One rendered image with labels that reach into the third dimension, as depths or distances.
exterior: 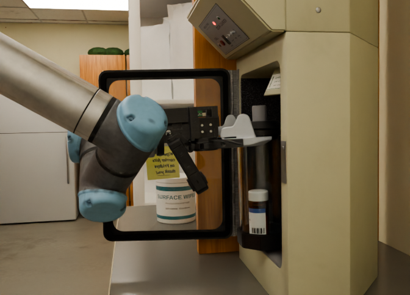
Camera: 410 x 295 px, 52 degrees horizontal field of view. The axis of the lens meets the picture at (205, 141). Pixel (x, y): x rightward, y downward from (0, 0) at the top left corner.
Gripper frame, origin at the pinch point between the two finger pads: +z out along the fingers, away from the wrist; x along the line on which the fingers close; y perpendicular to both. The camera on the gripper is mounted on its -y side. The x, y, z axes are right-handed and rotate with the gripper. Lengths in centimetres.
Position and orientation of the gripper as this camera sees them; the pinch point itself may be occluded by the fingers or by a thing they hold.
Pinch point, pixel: (259, 140)
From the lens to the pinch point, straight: 82.5
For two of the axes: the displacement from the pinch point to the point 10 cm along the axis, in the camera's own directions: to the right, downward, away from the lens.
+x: -1.8, -0.5, 9.8
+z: 9.8, -0.7, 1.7
